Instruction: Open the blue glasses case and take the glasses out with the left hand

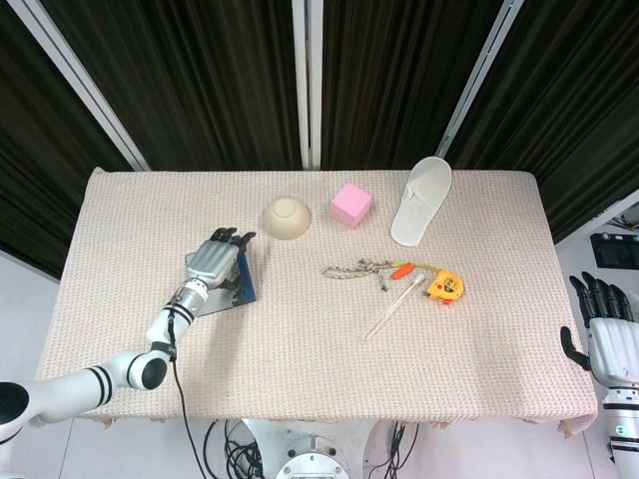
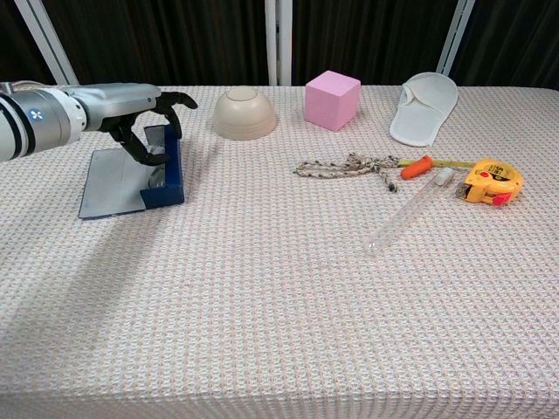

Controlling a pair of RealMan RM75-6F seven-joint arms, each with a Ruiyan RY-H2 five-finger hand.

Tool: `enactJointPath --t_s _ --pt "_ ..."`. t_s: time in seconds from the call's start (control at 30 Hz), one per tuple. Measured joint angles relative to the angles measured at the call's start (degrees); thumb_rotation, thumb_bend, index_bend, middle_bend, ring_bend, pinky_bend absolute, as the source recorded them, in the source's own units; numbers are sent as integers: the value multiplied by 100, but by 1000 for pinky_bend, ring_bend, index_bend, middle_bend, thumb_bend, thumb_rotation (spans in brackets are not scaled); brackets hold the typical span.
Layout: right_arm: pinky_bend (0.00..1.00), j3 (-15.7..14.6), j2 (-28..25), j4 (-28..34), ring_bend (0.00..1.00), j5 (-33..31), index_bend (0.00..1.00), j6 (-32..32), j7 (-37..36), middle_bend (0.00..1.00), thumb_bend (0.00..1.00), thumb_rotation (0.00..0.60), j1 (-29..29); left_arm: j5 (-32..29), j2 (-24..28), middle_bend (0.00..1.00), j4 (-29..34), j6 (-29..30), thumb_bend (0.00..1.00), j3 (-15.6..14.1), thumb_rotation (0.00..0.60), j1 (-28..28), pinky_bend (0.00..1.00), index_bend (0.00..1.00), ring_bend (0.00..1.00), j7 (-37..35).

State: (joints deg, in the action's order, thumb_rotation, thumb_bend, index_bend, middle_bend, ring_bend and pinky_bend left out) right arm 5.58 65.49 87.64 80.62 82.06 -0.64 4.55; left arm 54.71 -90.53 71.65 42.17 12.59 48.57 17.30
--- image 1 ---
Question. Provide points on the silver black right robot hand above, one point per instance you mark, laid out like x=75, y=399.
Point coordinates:
x=614, y=344

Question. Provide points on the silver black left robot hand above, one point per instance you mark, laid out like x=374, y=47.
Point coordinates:
x=212, y=259

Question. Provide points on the blue floral glasses case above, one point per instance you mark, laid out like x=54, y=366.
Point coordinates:
x=247, y=284

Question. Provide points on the white grey robot base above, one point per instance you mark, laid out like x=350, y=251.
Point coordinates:
x=312, y=454

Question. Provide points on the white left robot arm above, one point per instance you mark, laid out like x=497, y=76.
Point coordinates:
x=90, y=381

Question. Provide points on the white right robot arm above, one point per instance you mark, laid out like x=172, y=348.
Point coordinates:
x=624, y=429

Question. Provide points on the beige upturned bowl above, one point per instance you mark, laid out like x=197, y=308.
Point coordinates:
x=287, y=218

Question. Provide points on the black screen device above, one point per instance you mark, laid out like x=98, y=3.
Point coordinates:
x=616, y=252

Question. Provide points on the pink white waffle tablecloth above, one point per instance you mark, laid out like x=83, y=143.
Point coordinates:
x=309, y=369

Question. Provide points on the pink cube block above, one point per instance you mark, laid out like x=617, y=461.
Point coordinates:
x=349, y=204

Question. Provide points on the yellow tape measure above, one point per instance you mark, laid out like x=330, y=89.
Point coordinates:
x=446, y=287

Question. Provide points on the black pleated curtain panel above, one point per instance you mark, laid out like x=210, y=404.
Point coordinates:
x=399, y=75
x=30, y=149
x=199, y=75
x=574, y=100

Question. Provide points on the clear tube with white cap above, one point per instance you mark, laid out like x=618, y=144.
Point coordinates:
x=394, y=309

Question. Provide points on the orange carrot-shaped toy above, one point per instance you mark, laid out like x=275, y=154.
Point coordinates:
x=401, y=272

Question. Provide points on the white disposable slipper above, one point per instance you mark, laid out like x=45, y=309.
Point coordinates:
x=422, y=204

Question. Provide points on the white frame post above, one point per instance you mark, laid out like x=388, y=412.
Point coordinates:
x=474, y=80
x=80, y=80
x=308, y=75

